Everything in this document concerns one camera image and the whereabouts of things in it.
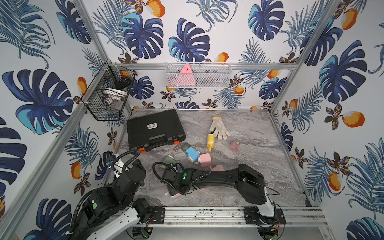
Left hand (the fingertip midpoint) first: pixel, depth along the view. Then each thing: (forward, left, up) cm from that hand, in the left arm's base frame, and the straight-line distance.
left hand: (136, 162), depth 65 cm
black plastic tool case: (+33, +3, -20) cm, 39 cm away
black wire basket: (+34, +27, +5) cm, 44 cm away
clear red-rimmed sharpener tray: (+28, -51, -26) cm, 64 cm away
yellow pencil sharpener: (+25, -34, -19) cm, 47 cm away
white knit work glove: (+40, -42, -24) cm, 62 cm away
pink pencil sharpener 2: (+10, -39, -23) cm, 46 cm away
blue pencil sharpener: (+16, -23, -20) cm, 35 cm away
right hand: (-2, -14, -23) cm, 27 cm away
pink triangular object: (+53, -17, +9) cm, 56 cm away
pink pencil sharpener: (+13, -31, -20) cm, 39 cm away
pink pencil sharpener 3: (-6, -17, -27) cm, 32 cm away
